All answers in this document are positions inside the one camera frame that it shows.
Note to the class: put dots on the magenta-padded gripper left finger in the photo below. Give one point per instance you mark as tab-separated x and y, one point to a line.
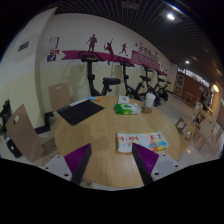
77	160

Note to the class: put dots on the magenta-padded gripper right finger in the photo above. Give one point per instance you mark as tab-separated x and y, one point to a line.
146	160

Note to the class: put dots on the colourful printed white towel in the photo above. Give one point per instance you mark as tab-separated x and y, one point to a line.
141	141

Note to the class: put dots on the black rectangular desk mat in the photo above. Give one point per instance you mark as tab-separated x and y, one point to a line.
80	111

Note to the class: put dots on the round wooden coaster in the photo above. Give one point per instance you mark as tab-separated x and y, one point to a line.
146	110

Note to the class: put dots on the green wet wipes pack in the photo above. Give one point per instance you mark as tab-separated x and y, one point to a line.
127	109

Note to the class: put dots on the white paper cup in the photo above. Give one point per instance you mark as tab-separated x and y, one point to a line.
150	100

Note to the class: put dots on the blue and orange marker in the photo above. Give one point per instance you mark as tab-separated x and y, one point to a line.
93	98

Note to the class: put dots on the group of wooden chairs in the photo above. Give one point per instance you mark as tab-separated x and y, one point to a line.
203	128

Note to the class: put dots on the white tissue box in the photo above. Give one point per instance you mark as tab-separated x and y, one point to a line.
123	99

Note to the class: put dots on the black exercise bikes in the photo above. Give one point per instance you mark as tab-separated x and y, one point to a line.
90	76

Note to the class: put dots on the black floor equipment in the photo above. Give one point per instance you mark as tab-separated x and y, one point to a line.
6	113

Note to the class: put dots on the round ceiling lights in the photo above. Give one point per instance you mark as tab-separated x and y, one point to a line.
170	16

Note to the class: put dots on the small wall posters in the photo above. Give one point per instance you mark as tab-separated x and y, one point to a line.
53	43

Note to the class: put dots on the grey wall sign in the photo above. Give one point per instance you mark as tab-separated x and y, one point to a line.
23	46

